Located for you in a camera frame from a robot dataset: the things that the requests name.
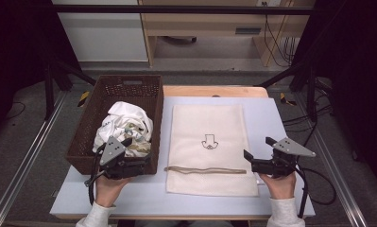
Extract brown woven basket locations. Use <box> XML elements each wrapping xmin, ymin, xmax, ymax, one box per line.
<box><xmin>65</xmin><ymin>74</ymin><xmax>164</xmax><ymax>176</ymax></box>

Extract thin black floor cable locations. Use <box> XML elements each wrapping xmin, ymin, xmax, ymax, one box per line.
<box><xmin>5</xmin><ymin>100</ymin><xmax>27</xmax><ymax>121</ymax></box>

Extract black curtain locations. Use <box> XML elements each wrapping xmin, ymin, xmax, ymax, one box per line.
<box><xmin>0</xmin><ymin>0</ymin><xmax>81</xmax><ymax>140</ymax></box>
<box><xmin>289</xmin><ymin>0</ymin><xmax>377</xmax><ymax>193</ymax></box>

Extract cream mesh laundry bag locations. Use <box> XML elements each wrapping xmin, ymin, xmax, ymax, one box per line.
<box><xmin>164</xmin><ymin>104</ymin><xmax>260</xmax><ymax>198</ymax></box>

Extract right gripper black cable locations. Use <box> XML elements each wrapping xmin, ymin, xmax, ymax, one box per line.
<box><xmin>294</xmin><ymin>165</ymin><xmax>337</xmax><ymax>219</ymax></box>

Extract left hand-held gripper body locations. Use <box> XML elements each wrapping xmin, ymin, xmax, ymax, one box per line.
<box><xmin>98</xmin><ymin>135</ymin><xmax>147</xmax><ymax>181</ymax></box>

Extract person's right hand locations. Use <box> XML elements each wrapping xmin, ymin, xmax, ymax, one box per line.
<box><xmin>258</xmin><ymin>171</ymin><xmax>298</xmax><ymax>201</ymax></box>

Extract white table mat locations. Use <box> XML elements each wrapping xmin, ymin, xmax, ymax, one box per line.
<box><xmin>49</xmin><ymin>96</ymin><xmax>317</xmax><ymax>218</ymax></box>

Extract black metal stand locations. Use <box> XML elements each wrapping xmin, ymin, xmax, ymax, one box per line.
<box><xmin>257</xmin><ymin>60</ymin><xmax>320</xmax><ymax>123</ymax></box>
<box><xmin>43</xmin><ymin>59</ymin><xmax>97</xmax><ymax>121</ymax></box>

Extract office chair base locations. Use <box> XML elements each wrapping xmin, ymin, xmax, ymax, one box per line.
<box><xmin>160</xmin><ymin>35</ymin><xmax>198</xmax><ymax>45</ymax></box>

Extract person's left hand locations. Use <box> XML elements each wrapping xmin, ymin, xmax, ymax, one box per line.
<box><xmin>94</xmin><ymin>175</ymin><xmax>134</xmax><ymax>208</ymax></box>

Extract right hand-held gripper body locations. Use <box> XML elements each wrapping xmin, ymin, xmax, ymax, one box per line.
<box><xmin>250</xmin><ymin>136</ymin><xmax>317</xmax><ymax>179</ymax></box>

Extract white clothing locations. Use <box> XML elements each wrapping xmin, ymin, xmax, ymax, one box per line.
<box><xmin>92</xmin><ymin>100</ymin><xmax>154</xmax><ymax>158</ymax></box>

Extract aluminium floor rail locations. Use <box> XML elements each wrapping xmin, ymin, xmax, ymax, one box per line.
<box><xmin>0</xmin><ymin>90</ymin><xmax>68</xmax><ymax>227</ymax></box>
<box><xmin>293</xmin><ymin>94</ymin><xmax>368</xmax><ymax>227</ymax></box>

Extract black frame crossbar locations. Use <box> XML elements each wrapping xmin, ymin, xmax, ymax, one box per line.
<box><xmin>50</xmin><ymin>4</ymin><xmax>315</xmax><ymax>15</ymax></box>

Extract hanging desk cables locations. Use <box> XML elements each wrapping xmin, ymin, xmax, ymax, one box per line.
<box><xmin>262</xmin><ymin>1</ymin><xmax>300</xmax><ymax>68</ymax></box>

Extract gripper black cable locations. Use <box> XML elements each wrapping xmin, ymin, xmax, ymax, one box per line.
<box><xmin>294</xmin><ymin>165</ymin><xmax>337</xmax><ymax>219</ymax></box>
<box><xmin>84</xmin><ymin>143</ymin><xmax>107</xmax><ymax>206</ymax></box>

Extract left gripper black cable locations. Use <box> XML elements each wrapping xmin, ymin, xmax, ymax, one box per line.
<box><xmin>84</xmin><ymin>143</ymin><xmax>107</xmax><ymax>206</ymax></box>

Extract white cabinet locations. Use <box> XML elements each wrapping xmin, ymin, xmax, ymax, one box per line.
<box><xmin>51</xmin><ymin>0</ymin><xmax>149</xmax><ymax>62</ymax></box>

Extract bundle of black floor cables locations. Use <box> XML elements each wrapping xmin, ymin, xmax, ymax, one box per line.
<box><xmin>282</xmin><ymin>78</ymin><xmax>335</xmax><ymax>149</ymax></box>

